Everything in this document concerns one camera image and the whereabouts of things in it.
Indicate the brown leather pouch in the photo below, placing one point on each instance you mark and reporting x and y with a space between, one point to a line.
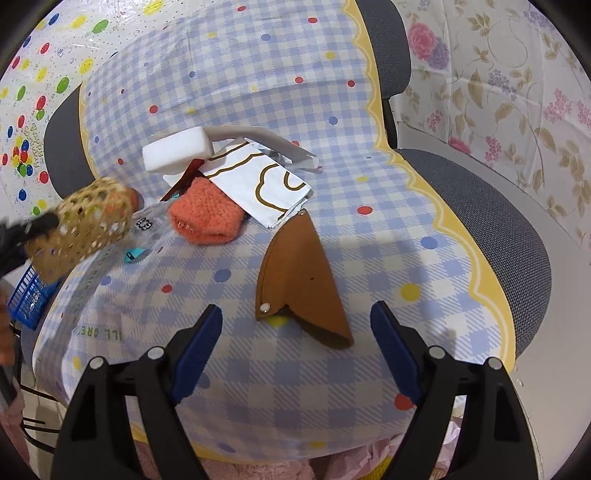
300 286

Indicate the polka dot plastic sheet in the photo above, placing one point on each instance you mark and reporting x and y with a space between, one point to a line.
46 60

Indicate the blue plastic basket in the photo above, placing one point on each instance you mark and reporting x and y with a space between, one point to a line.
27 300

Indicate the dark red wrapper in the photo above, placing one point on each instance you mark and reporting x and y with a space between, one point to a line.
187 178

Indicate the orange knit glove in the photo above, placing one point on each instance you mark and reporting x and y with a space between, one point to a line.
203 212

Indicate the pink fluffy rug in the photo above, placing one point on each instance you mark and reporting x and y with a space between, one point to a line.
258 470

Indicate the red apple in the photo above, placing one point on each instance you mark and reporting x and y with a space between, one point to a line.
135 198

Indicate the person's left hand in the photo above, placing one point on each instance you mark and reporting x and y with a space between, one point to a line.
5 327

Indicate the white foam block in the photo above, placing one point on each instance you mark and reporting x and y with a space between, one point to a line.
178 150

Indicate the white plastic bar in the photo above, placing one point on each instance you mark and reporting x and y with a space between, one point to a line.
277 139

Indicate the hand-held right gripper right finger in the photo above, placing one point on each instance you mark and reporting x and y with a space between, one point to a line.
393 353

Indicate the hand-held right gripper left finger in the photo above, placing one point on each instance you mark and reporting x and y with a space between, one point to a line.
198 353

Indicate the white brown-lined paper bag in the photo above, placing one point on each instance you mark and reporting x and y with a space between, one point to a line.
251 184

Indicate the floral plastic sheet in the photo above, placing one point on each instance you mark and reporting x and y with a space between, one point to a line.
508 92

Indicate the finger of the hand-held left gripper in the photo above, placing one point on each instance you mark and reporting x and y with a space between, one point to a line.
40 227

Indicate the checkered dotted blanket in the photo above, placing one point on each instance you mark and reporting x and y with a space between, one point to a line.
277 69

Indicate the clear printed plastic bag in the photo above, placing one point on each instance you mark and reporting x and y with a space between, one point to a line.
138 240

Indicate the grey office chair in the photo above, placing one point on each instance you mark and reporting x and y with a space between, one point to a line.
508 230

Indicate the woven bamboo holder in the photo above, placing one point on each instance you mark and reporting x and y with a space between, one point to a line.
87 221

